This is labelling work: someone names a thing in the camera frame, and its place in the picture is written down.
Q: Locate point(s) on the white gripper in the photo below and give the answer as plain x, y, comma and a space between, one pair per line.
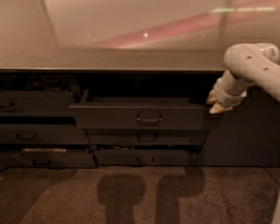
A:
224, 96

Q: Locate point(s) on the grey drawer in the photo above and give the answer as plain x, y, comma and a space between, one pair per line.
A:
147, 137
110, 113
33, 134
145, 157
35, 101
71, 158

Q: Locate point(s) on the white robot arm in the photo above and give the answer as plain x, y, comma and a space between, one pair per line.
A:
245, 65

